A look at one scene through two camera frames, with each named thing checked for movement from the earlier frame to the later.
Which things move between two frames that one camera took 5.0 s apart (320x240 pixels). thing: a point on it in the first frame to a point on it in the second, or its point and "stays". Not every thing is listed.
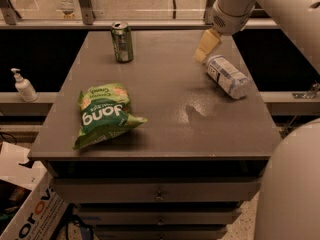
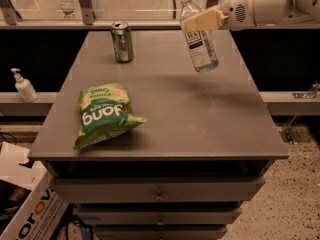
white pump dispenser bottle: x=24 y=87 stays
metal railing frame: x=11 y=18 stays
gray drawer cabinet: x=184 y=172 stays
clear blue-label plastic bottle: x=228 y=77 to x=201 y=43
